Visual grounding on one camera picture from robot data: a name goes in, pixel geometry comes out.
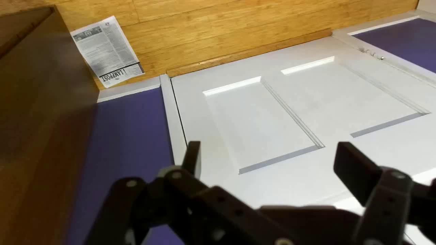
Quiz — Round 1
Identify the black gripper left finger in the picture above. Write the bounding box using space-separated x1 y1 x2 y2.
85 140 296 245

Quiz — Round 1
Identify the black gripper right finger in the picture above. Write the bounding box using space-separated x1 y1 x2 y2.
333 140 436 245

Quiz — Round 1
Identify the white panelled door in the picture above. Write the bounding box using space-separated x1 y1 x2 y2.
170 35 436 245

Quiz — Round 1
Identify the brown wooden cabinet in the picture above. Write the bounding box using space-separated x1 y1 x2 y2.
0 3 100 245

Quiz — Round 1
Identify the printed paper sheet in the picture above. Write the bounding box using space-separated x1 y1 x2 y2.
69 14 145 89

